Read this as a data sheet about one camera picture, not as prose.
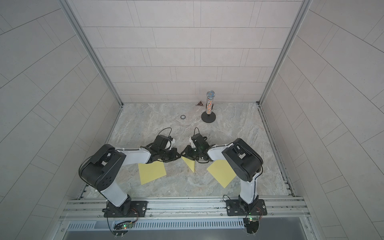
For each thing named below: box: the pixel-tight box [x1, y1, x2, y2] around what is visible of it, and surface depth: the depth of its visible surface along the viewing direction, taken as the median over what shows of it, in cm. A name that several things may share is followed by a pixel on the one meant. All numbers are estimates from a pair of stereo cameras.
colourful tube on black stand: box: [201, 90, 216, 123], surface depth 96 cm
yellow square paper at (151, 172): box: [138, 161, 167, 186], surface depth 84 cm
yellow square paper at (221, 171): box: [206, 159, 237, 189], surface depth 82 cm
